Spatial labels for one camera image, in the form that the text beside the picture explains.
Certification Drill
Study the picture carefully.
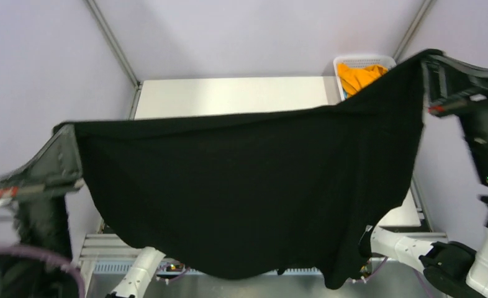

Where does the black t shirt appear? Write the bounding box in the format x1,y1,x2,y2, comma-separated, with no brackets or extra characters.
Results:
73,49,436,289

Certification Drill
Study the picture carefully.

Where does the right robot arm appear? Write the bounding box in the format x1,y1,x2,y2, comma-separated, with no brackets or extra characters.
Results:
365,55,488,297

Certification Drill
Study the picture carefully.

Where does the white plastic basket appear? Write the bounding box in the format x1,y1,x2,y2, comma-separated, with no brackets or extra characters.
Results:
333,54,397,101

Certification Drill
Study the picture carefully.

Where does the orange t shirt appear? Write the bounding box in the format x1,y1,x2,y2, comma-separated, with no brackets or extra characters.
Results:
338,63,389,98

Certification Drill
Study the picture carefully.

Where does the white cable duct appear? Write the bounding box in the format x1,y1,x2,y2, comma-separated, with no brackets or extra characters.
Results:
94,261,325,276

